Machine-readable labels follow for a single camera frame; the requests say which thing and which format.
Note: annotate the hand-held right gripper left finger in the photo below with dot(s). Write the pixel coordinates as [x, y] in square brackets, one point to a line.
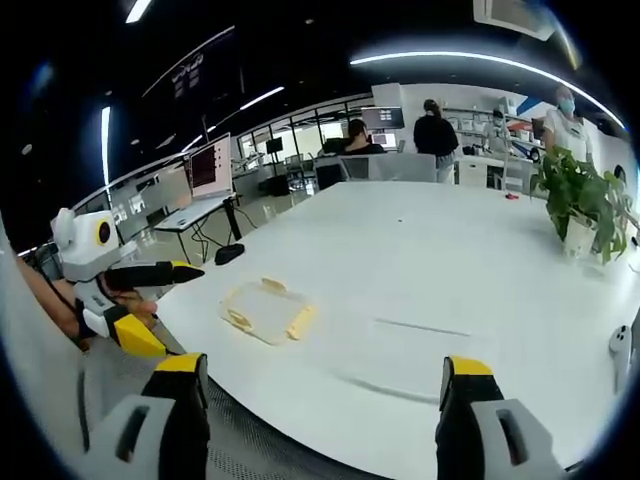
[175, 430]

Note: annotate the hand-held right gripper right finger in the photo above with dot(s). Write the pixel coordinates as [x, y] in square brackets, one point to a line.
[465, 430]

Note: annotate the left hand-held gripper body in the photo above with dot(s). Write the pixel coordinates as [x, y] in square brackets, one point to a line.
[85, 255]

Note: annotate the clear lid with yellow clips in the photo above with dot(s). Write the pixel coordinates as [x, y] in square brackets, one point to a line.
[267, 315]

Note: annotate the person's left hand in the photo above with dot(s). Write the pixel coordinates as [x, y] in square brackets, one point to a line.
[137, 301]

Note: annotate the white side desk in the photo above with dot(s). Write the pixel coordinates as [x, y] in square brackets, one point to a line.
[192, 217]

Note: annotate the black object at table edge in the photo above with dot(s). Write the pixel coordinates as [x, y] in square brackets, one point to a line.
[229, 253]

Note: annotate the person's grey clothing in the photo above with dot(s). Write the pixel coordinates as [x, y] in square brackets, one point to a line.
[35, 390]

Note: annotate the monitor with pink screen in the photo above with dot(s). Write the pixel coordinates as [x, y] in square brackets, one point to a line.
[212, 167]

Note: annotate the white handheld controller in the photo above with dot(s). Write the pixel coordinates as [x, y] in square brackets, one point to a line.
[620, 350]

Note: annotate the hanging black sign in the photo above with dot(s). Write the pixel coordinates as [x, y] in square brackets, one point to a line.
[187, 75]

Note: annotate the white office chair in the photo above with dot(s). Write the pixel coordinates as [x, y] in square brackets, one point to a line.
[412, 167]
[365, 167]

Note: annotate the green potted plant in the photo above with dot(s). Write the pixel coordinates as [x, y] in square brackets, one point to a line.
[580, 195]

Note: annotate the long curved ceiling light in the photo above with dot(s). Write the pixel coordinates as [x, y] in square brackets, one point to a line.
[450, 56]

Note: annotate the ceiling air conditioner unit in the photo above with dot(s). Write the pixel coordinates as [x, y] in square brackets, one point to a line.
[515, 17]

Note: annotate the dark wall monitor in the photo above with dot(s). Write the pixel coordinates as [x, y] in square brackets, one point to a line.
[382, 117]

